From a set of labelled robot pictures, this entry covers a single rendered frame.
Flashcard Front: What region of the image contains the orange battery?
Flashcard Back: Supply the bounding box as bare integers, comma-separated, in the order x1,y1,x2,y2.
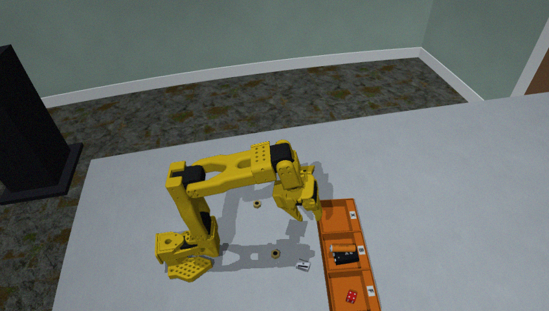
330,244,355,252

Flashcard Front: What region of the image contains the dark red die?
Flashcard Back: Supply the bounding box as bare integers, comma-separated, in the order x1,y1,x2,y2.
346,291,357,304

